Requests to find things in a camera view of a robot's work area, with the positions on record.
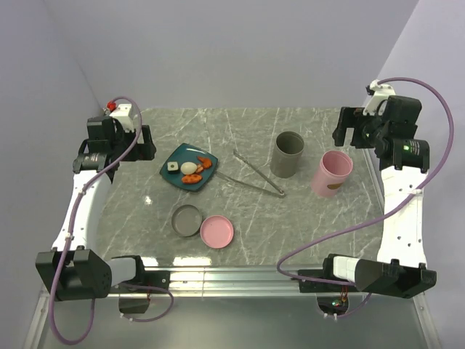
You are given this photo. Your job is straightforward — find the teal square plate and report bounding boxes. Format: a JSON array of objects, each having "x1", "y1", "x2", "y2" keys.
[{"x1": 159, "y1": 143, "x2": 219, "y2": 192}]

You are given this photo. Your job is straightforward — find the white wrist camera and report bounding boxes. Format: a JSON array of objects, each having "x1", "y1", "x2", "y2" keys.
[
  {"x1": 106, "y1": 102, "x2": 135, "y2": 132},
  {"x1": 363, "y1": 79, "x2": 395, "y2": 116}
]

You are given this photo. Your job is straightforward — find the grey round lid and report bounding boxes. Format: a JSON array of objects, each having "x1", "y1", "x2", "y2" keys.
[{"x1": 171, "y1": 204, "x2": 203, "y2": 237}]

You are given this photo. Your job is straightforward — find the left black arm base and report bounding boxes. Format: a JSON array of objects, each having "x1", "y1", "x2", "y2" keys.
[{"x1": 118, "y1": 270, "x2": 173, "y2": 317}]

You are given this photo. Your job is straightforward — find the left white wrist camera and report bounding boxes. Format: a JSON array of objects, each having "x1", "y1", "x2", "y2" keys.
[{"x1": 106, "y1": 102, "x2": 135, "y2": 132}]

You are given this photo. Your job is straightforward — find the sushi roll piece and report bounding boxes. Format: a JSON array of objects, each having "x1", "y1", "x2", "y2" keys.
[{"x1": 166, "y1": 161, "x2": 179, "y2": 174}]

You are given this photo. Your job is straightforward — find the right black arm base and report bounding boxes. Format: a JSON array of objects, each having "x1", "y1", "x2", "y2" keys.
[{"x1": 291, "y1": 269, "x2": 357, "y2": 319}]

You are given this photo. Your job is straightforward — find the pink round lid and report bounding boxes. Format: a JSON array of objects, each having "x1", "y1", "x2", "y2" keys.
[{"x1": 200, "y1": 215, "x2": 234, "y2": 249}]

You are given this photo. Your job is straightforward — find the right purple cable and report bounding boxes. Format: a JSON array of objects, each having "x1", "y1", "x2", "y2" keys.
[{"x1": 276, "y1": 76, "x2": 455, "y2": 320}]

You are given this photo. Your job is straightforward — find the metal tongs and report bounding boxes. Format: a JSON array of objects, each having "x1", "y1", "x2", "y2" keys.
[{"x1": 216, "y1": 149, "x2": 286, "y2": 198}]

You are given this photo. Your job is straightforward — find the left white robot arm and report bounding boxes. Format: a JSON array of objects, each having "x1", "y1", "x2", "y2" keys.
[{"x1": 36, "y1": 116, "x2": 156, "y2": 301}]

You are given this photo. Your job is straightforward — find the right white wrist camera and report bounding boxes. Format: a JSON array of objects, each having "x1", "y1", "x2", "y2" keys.
[{"x1": 363, "y1": 79, "x2": 395, "y2": 116}]

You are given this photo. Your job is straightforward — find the orange grilled meat piece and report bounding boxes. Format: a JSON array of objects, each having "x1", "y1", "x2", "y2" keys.
[{"x1": 182, "y1": 173, "x2": 203, "y2": 185}]

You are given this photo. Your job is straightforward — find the orange chicken wing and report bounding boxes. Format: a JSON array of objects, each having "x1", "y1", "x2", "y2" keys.
[{"x1": 197, "y1": 156, "x2": 212, "y2": 169}]

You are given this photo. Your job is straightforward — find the white boiled egg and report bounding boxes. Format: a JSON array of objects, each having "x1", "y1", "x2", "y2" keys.
[{"x1": 180, "y1": 161, "x2": 198, "y2": 175}]

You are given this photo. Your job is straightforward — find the aluminium rail frame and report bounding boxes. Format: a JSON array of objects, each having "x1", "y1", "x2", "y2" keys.
[{"x1": 21, "y1": 267, "x2": 442, "y2": 349}]

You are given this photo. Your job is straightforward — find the pink cylindrical container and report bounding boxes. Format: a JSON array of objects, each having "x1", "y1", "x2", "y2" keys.
[{"x1": 310, "y1": 151, "x2": 353, "y2": 198}]

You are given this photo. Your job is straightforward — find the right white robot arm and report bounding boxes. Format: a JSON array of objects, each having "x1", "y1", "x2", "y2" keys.
[{"x1": 320, "y1": 95, "x2": 437, "y2": 299}]

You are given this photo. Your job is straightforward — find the grey cylindrical container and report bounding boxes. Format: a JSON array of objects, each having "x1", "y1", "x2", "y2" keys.
[{"x1": 270, "y1": 131, "x2": 304, "y2": 178}]

